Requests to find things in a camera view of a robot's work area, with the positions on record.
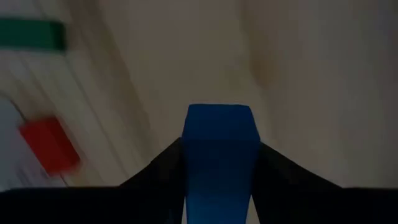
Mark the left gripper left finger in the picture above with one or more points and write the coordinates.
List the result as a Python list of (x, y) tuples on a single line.
[(93, 205)]

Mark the red rectangular block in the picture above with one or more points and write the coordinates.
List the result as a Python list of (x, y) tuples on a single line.
[(49, 144)]

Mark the dark green long block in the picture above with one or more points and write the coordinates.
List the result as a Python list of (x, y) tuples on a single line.
[(31, 35)]

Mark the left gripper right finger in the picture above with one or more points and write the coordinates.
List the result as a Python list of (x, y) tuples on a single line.
[(311, 205)]

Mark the blue rectangular block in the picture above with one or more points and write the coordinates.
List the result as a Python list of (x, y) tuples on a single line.
[(220, 155)]

